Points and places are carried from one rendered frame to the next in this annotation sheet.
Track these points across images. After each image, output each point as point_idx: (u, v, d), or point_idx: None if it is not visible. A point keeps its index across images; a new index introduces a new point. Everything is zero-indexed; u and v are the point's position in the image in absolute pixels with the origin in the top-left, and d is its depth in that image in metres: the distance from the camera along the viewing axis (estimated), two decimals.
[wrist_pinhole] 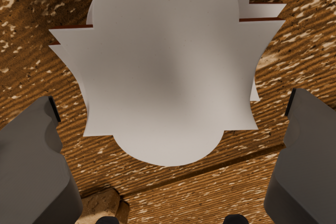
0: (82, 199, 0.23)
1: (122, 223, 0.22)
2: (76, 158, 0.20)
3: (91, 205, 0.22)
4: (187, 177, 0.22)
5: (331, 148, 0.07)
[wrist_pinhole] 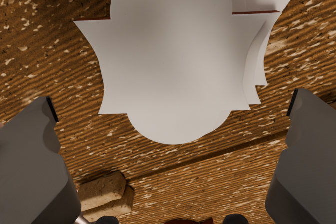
0: (89, 182, 0.24)
1: (128, 206, 0.23)
2: (86, 140, 0.21)
3: (98, 187, 0.23)
4: (193, 163, 0.23)
5: (333, 149, 0.07)
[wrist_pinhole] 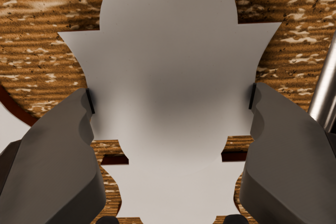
0: None
1: None
2: None
3: None
4: None
5: (292, 136, 0.07)
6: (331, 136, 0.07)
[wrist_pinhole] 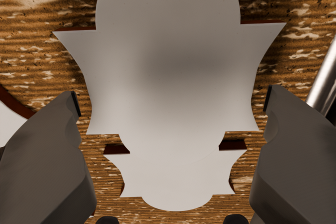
0: None
1: None
2: None
3: None
4: None
5: (308, 141, 0.07)
6: None
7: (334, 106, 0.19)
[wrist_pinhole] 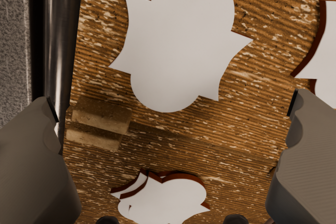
0: None
1: None
2: (252, 195, 0.31)
3: None
4: (224, 146, 0.26)
5: (333, 149, 0.07)
6: None
7: None
